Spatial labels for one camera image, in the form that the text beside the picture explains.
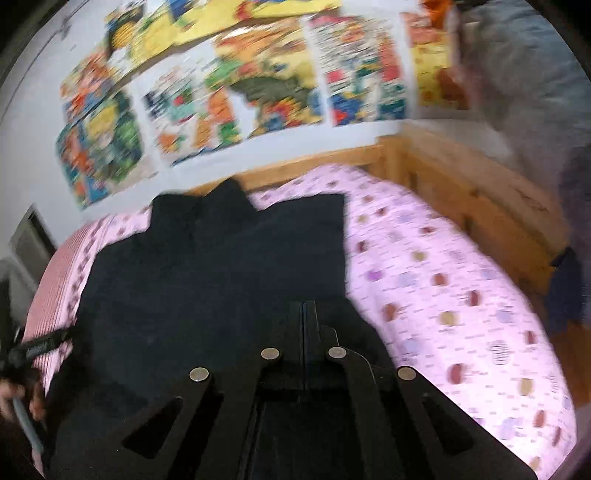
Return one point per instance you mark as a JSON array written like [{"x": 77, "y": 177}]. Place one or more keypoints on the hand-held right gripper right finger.
[{"x": 310, "y": 332}]

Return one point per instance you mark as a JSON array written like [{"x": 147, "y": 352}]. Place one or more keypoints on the group of colourful wall drawings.
[{"x": 268, "y": 83}]

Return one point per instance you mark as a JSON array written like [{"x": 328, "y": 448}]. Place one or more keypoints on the black sweater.
[{"x": 207, "y": 277}]

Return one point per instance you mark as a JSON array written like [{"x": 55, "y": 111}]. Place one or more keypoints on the plastic bagged blue grey bedding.
[{"x": 521, "y": 69}]

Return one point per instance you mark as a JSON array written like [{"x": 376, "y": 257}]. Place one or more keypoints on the wooden bed frame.
[{"x": 461, "y": 194}]

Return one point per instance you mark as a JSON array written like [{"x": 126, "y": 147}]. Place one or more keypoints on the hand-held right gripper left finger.
[{"x": 295, "y": 332}]

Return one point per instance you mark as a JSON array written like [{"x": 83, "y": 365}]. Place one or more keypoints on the person's left hand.
[{"x": 37, "y": 401}]

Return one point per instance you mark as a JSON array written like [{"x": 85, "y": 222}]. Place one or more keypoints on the grey framed wall panel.
[{"x": 32, "y": 244}]

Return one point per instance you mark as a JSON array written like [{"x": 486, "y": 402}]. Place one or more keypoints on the pink dotted quilt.
[{"x": 438, "y": 300}]

